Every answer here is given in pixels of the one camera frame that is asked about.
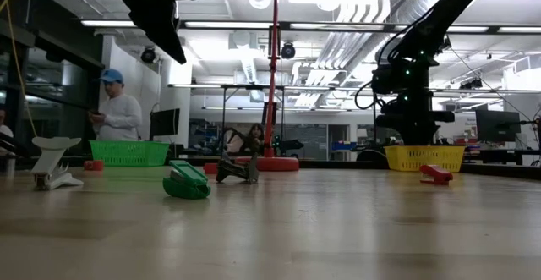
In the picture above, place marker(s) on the red desk lamp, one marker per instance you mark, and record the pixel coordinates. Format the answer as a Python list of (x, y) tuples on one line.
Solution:
[(274, 163)]

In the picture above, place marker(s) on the yellow plastic basket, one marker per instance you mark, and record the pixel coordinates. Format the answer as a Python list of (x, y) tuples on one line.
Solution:
[(424, 158)]

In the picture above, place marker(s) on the black monitor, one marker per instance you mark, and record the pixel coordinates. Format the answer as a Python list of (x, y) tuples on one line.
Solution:
[(498, 125), (165, 123)]

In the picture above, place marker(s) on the black aluminium table frame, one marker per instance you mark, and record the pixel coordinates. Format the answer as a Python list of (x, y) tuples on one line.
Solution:
[(338, 163)]

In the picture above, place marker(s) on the green plastic basket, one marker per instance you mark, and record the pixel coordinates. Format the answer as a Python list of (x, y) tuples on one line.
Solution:
[(129, 153)]

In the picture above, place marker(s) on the white staple remover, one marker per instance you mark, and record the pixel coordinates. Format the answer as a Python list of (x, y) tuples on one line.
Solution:
[(50, 161)]

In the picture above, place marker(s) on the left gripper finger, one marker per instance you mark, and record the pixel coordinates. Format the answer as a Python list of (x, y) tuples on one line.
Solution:
[(165, 34)]

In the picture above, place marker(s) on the small green stapler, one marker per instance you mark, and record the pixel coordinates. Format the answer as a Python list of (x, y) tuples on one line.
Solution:
[(186, 189)]

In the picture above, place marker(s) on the person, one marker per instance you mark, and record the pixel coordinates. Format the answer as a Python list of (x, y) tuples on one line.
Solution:
[(253, 138), (5, 130), (120, 119)]

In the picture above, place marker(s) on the ceiling light strip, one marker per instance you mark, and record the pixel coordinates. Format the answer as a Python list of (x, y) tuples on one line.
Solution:
[(228, 25), (107, 23), (467, 29), (520, 29), (334, 26)]

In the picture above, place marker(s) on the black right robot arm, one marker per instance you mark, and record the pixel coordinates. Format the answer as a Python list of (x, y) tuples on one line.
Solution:
[(444, 13)]

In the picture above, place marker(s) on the small grey can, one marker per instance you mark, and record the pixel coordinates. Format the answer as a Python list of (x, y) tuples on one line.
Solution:
[(10, 166)]

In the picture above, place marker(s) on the black ceiling spotlight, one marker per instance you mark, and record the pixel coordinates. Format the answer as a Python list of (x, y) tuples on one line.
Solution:
[(148, 55), (287, 51)]

